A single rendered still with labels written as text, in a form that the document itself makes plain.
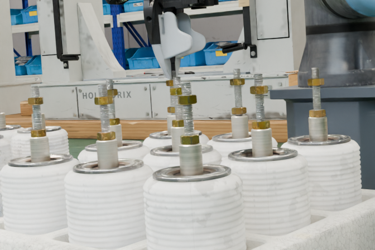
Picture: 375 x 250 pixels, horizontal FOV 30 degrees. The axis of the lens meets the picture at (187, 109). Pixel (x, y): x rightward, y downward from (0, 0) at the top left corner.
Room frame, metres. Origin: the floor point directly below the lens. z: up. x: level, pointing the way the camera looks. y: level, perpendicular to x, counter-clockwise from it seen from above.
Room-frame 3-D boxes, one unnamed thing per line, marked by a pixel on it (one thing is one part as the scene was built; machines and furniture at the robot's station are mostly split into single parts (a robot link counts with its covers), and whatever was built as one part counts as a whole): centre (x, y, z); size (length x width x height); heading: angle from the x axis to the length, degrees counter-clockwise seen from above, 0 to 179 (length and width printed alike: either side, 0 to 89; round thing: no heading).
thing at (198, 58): (6.48, -0.08, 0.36); 0.50 x 0.38 x 0.21; 146
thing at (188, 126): (0.66, 0.00, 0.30); 0.01 x 0.01 x 0.08
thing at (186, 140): (0.66, 0.00, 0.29); 0.02 x 0.02 x 0.01; 9
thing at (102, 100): (0.74, 0.09, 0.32); 0.02 x 0.02 x 0.01; 64
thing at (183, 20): (1.01, 0.00, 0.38); 0.06 x 0.03 x 0.09; 63
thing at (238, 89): (0.92, -0.07, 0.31); 0.01 x 0.01 x 0.08
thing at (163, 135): (1.00, 0.02, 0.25); 0.08 x 0.08 x 0.01
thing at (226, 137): (0.92, -0.07, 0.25); 0.08 x 0.08 x 0.01
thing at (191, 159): (0.66, 0.00, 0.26); 0.02 x 0.02 x 0.03
